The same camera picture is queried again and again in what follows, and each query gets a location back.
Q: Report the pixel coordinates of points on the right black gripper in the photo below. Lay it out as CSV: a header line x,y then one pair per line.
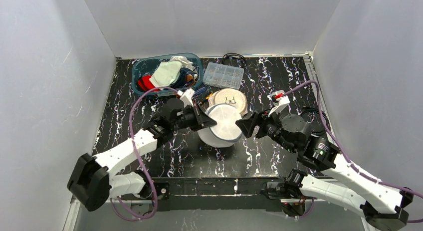
x,y
257,124

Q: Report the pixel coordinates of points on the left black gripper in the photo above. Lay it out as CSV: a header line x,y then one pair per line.
x,y
198,116

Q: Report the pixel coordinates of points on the dark blue lace bra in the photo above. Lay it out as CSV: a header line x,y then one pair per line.
x,y
180,82

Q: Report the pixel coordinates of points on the orange black bra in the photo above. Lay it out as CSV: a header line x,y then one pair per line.
x,y
189,79

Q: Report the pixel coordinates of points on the pale cream bra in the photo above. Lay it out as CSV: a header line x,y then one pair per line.
x,y
166,73

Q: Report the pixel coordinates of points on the red bra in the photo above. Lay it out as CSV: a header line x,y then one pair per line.
x,y
144,84

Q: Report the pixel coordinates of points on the teal plastic bin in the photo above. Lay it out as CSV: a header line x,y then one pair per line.
x,y
147,66

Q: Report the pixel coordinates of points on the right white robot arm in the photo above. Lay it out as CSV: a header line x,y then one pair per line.
x,y
381,206

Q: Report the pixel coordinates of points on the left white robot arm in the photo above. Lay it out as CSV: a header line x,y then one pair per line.
x,y
95,179

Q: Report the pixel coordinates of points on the red blue screwdriver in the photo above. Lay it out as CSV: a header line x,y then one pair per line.
x,y
200,91

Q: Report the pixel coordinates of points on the clear plastic screw box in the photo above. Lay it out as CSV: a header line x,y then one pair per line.
x,y
223,76

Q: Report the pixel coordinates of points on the white cloth in bin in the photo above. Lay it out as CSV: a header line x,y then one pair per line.
x,y
184,61

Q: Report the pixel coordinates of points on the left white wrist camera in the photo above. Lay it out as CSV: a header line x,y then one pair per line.
x,y
186,97

